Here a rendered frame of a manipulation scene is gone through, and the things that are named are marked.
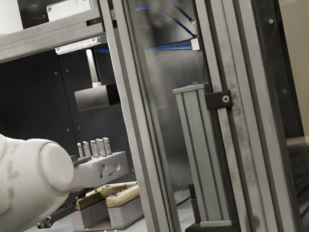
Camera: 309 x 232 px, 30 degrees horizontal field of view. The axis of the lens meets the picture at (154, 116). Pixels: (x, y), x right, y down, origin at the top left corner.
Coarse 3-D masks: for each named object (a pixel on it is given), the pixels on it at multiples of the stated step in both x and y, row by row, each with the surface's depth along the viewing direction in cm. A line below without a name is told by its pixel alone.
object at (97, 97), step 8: (88, 48) 126; (88, 56) 126; (88, 64) 127; (96, 64) 127; (96, 72) 126; (96, 80) 126; (96, 88) 124; (104, 88) 123; (112, 88) 125; (80, 96) 126; (88, 96) 125; (96, 96) 124; (104, 96) 123; (112, 96) 124; (80, 104) 127; (88, 104) 126; (96, 104) 125; (104, 104) 124; (112, 104) 124
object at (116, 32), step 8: (112, 16) 99; (120, 48) 99; (120, 56) 99; (128, 80) 99; (128, 88) 99; (128, 96) 99; (136, 120) 99; (136, 128) 100; (136, 136) 100; (144, 160) 100; (144, 168) 100; (144, 176) 100; (152, 200) 100; (152, 208) 100
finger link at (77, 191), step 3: (75, 189) 116; (78, 189) 115; (81, 189) 115; (84, 189) 116; (87, 189) 116; (69, 192) 115; (72, 192) 114; (75, 192) 114; (78, 192) 114; (81, 192) 115
